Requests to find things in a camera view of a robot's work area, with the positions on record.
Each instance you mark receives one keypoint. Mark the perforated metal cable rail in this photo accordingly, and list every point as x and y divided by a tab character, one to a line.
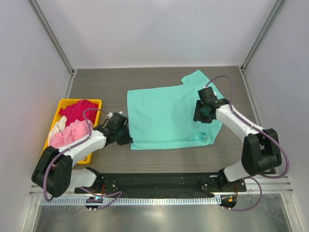
87	200

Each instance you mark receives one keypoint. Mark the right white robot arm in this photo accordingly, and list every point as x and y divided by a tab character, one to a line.
260	150

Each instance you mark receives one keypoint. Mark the light pink t shirt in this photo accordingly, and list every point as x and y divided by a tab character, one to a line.
73	132

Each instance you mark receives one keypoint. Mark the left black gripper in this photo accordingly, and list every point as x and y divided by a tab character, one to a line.
128	139

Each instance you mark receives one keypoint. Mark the yellow plastic bin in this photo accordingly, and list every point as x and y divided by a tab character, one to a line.
93	117

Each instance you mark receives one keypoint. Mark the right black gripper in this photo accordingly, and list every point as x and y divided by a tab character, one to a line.
197	117

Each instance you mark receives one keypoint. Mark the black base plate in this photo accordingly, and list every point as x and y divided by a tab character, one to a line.
203	182

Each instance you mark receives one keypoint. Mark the magenta t shirt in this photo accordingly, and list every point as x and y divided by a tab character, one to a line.
75	111

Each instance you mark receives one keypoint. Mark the cream white t shirt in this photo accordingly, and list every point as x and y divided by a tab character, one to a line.
59	126

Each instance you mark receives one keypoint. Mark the teal t shirt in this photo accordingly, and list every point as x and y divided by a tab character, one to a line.
162	118

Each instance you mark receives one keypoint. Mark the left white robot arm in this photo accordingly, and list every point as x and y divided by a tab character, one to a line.
54	171

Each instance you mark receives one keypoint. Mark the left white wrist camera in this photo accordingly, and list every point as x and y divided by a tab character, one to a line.
110	114

